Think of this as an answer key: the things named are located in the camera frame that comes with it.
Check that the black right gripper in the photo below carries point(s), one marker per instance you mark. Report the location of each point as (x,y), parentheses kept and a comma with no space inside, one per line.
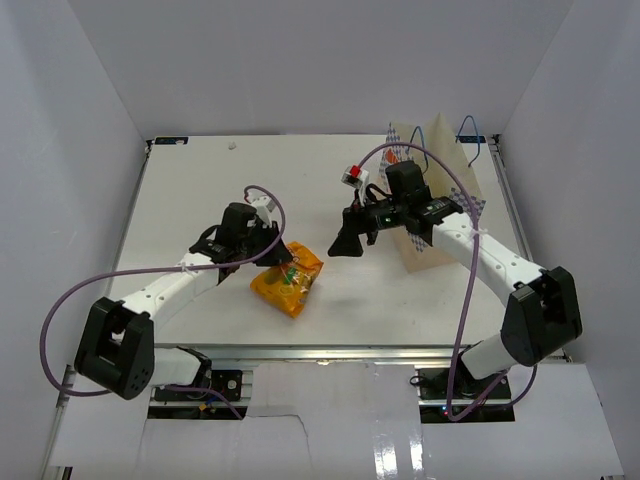
(348,243)

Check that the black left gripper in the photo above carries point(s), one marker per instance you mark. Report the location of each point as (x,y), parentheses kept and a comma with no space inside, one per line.
(276,256)

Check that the orange gummy candy bag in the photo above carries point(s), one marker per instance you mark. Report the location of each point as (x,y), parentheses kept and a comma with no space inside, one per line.
(288,286)

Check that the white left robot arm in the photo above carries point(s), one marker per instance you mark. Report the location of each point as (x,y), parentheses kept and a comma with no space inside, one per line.
(118,350)

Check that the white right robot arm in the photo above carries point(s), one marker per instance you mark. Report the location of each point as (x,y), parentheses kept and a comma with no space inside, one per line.
(541,305)

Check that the black XDOF label plate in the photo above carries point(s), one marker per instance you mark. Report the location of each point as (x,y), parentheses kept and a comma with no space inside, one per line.
(171,141)

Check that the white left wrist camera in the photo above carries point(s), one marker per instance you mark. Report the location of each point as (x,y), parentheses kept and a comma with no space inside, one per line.
(264,206)

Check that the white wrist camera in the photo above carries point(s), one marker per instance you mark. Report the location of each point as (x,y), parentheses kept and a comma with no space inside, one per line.
(264,206)
(356,178)

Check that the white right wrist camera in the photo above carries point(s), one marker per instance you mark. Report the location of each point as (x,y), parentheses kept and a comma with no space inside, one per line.
(356,178)

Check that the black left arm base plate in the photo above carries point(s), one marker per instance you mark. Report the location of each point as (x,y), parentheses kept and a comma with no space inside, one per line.
(216,396)

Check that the checkered paper bag blue handles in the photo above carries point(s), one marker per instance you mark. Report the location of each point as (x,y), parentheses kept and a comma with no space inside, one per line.
(438,138)

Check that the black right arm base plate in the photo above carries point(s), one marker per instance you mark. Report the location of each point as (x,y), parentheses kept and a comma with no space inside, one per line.
(431,387)

